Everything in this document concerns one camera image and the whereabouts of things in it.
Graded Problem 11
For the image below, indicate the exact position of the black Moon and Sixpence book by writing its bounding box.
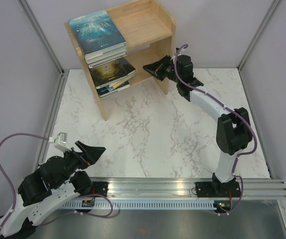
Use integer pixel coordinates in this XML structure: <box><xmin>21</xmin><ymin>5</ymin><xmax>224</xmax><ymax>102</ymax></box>
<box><xmin>122</xmin><ymin>62</ymin><xmax>137</xmax><ymax>76</ymax></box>

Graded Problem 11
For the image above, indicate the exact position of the Robinson Crusoe purple book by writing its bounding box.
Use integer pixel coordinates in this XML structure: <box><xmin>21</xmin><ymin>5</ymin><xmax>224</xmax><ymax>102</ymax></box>
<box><xmin>88</xmin><ymin>54</ymin><xmax>127</xmax><ymax>69</ymax></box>

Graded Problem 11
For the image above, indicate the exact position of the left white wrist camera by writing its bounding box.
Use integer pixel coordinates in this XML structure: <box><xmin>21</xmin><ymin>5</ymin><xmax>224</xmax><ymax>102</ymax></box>
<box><xmin>48</xmin><ymin>132</ymin><xmax>71</xmax><ymax>153</ymax></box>

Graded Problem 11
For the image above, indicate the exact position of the left aluminium frame post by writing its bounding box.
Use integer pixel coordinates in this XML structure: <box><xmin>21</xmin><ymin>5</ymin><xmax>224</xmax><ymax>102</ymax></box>
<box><xmin>18</xmin><ymin>0</ymin><xmax>66</xmax><ymax>75</ymax></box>

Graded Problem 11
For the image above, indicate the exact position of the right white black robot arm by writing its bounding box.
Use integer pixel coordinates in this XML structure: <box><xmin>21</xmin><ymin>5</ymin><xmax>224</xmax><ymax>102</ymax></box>
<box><xmin>143</xmin><ymin>55</ymin><xmax>254</xmax><ymax>198</ymax></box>

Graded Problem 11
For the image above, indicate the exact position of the aluminium frame post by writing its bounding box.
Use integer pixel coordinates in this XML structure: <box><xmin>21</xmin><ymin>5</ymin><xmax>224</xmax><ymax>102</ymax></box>
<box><xmin>18</xmin><ymin>0</ymin><xmax>66</xmax><ymax>75</ymax></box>
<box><xmin>237</xmin><ymin>0</ymin><xmax>282</xmax><ymax>72</ymax></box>

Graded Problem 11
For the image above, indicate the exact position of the grey white book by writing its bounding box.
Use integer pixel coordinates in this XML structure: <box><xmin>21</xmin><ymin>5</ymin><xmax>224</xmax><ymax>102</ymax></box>
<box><xmin>85</xmin><ymin>48</ymin><xmax>127</xmax><ymax>64</ymax></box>

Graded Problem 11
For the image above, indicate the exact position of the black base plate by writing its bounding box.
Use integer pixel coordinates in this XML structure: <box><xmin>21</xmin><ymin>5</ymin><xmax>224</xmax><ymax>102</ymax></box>
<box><xmin>90</xmin><ymin>181</ymin><xmax>109</xmax><ymax>198</ymax></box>
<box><xmin>195</xmin><ymin>181</ymin><xmax>241</xmax><ymax>198</ymax></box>

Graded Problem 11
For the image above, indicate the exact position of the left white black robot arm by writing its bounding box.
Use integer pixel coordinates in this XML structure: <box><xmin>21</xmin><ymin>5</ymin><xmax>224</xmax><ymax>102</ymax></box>
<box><xmin>0</xmin><ymin>139</ymin><xmax>106</xmax><ymax>239</ymax></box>

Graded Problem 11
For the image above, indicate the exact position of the green gold fantasy book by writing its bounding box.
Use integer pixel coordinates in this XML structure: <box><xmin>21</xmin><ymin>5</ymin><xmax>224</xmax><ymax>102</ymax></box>
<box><xmin>89</xmin><ymin>57</ymin><xmax>129</xmax><ymax>89</ymax></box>

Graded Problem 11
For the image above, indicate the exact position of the yellow book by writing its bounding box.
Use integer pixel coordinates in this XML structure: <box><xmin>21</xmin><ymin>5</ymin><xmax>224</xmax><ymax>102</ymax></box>
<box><xmin>112</xmin><ymin>80</ymin><xmax>128</xmax><ymax>89</ymax></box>

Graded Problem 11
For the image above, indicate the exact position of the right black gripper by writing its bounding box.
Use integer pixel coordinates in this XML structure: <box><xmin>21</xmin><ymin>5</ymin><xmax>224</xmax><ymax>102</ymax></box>
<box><xmin>143</xmin><ymin>55</ymin><xmax>181</xmax><ymax>84</ymax></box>

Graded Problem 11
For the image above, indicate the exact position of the right aluminium frame post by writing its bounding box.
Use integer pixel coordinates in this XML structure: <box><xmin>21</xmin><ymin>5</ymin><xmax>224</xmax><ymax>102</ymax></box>
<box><xmin>237</xmin><ymin>0</ymin><xmax>282</xmax><ymax>72</ymax></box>

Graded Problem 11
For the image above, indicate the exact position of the teal sea cover book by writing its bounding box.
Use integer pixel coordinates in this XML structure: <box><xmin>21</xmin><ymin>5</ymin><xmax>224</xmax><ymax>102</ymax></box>
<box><xmin>68</xmin><ymin>10</ymin><xmax>126</xmax><ymax>58</ymax></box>

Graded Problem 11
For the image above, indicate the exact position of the aluminium mounting rail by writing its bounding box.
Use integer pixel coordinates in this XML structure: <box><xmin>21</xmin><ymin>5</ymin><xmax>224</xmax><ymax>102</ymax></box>
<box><xmin>92</xmin><ymin>177</ymin><xmax>286</xmax><ymax>200</ymax></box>

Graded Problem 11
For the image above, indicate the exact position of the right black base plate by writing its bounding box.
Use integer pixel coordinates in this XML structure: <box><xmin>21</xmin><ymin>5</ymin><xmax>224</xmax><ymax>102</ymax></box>
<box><xmin>195</xmin><ymin>181</ymin><xmax>241</xmax><ymax>198</ymax></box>

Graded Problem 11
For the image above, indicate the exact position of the Wuthering Heights dark blue book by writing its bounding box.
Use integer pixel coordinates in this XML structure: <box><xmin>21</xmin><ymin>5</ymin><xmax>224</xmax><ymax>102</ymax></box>
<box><xmin>97</xmin><ymin>81</ymin><xmax>130</xmax><ymax>98</ymax></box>

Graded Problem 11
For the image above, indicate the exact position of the white slotted cable duct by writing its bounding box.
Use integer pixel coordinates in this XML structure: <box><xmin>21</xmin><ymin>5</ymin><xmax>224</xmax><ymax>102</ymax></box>
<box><xmin>61</xmin><ymin>199</ymin><xmax>230</xmax><ymax>210</ymax></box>

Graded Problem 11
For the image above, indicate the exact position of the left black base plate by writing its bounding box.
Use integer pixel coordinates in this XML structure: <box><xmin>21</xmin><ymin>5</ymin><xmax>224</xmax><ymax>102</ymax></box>
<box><xmin>90</xmin><ymin>181</ymin><xmax>109</xmax><ymax>198</ymax></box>

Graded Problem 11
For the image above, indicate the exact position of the wooden two-tier shelf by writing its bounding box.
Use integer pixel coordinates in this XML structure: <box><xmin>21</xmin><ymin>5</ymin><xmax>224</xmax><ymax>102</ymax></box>
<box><xmin>65</xmin><ymin>0</ymin><xmax>176</xmax><ymax>120</ymax></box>

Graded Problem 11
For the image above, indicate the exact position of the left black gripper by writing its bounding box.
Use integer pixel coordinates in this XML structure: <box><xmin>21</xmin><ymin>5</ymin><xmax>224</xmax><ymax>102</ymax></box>
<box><xmin>54</xmin><ymin>140</ymin><xmax>106</xmax><ymax>188</ymax></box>

